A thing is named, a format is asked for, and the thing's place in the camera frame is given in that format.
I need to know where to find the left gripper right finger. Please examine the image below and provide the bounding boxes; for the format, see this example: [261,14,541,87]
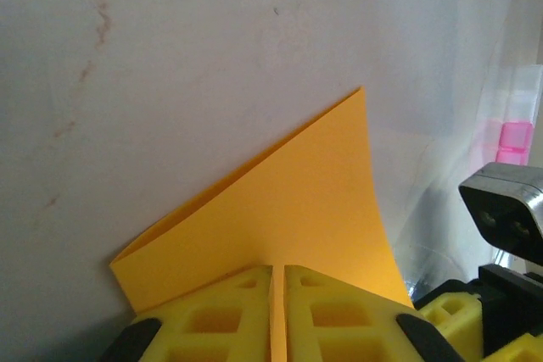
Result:
[283,264,466,362]

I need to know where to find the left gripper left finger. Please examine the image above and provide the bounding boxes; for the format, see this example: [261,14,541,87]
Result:
[100,264,273,362]

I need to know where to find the orange cloth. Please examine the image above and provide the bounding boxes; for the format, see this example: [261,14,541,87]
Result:
[109,85,415,362]

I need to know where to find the clear pink plastic box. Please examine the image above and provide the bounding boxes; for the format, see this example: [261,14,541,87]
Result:
[477,63,543,168]

